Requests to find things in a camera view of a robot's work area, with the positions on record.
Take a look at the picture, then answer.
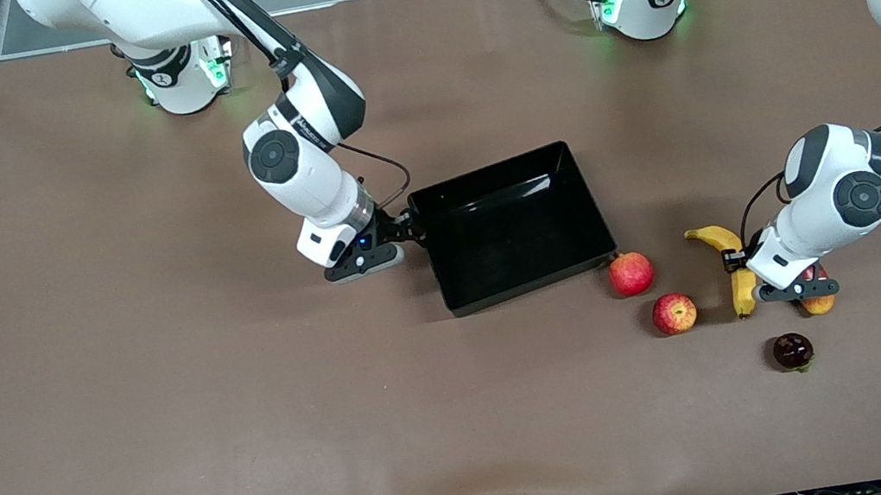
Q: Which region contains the brown table mat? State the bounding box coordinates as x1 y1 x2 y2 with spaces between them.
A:
0 0 881 495

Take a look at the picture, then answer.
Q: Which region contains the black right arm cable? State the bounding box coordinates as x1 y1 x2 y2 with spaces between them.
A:
338 132 415 214

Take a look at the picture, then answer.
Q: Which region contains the red pomegranate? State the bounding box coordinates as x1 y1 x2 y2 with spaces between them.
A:
605 247 658 301

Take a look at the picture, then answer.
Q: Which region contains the red yellow mango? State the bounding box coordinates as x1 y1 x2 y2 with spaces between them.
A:
793 263 839 319

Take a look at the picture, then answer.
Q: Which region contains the red yellow apple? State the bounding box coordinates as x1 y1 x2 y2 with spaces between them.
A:
649 290 701 339

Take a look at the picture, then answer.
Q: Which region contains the dark purple mangosteen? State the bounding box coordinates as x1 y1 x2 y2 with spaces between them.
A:
770 329 818 377

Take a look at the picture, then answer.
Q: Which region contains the black plastic box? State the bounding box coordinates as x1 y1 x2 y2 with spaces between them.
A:
400 135 625 323

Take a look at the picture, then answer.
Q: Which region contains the yellow banana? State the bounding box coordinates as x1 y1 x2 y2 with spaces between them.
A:
683 220 764 326

